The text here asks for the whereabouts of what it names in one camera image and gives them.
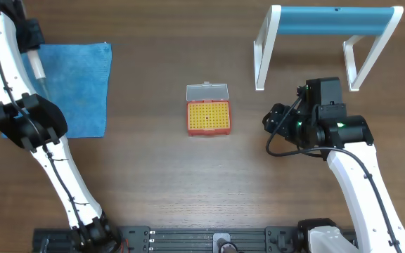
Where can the mounting rail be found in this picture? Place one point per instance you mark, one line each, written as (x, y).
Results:
(188, 240)

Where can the white pipette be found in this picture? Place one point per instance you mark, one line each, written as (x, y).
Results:
(37, 68)

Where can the blue cloth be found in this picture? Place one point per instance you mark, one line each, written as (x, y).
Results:
(79, 88)

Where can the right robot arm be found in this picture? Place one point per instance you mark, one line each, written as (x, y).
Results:
(357, 182)

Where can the red and yellow tip box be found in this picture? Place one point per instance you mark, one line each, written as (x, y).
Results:
(208, 116)

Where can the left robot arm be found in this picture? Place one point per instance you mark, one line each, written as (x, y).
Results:
(62, 179)

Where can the white and blue stand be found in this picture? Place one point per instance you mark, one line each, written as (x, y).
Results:
(329, 20)

